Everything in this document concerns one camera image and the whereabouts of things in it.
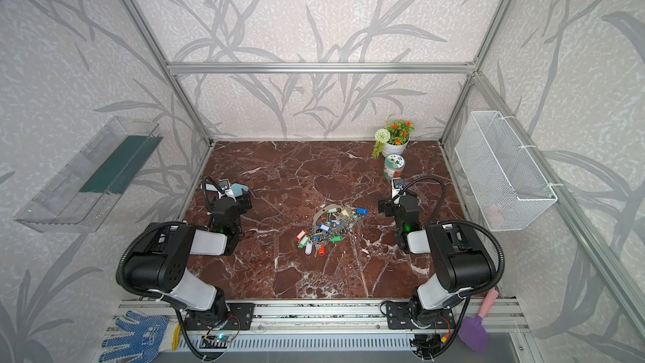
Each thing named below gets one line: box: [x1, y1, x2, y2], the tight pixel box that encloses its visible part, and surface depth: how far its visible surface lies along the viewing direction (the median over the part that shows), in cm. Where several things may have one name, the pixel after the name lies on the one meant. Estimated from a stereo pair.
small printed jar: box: [383, 153, 406, 181], surface depth 104 cm
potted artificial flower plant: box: [371, 119, 415, 160], surface depth 107 cm
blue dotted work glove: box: [99, 310, 174, 363], surface depth 71 cm
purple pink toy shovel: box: [458, 288, 499, 355], surface depth 73 cm
